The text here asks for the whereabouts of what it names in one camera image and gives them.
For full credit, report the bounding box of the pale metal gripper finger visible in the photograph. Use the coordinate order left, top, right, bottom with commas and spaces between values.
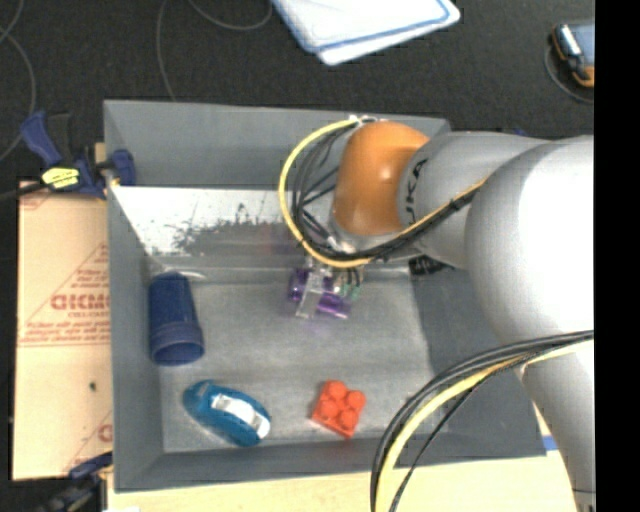
295, 272, 327, 320

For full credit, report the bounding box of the clear purple plastic cup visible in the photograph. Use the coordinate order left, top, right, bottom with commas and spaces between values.
286, 267, 352, 320

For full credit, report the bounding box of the grey metal bin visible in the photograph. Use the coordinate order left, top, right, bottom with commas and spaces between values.
102, 99, 549, 491

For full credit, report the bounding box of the orange-red toy brick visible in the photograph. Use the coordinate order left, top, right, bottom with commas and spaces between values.
310, 379, 368, 439

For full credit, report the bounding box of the dark blue plastic cup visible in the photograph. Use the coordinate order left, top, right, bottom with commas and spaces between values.
147, 271, 206, 367

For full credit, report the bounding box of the blue and white toy car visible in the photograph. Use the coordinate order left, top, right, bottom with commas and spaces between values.
181, 379, 273, 448

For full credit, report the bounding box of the brown cardboard board red print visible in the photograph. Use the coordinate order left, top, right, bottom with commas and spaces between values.
10, 179, 114, 481

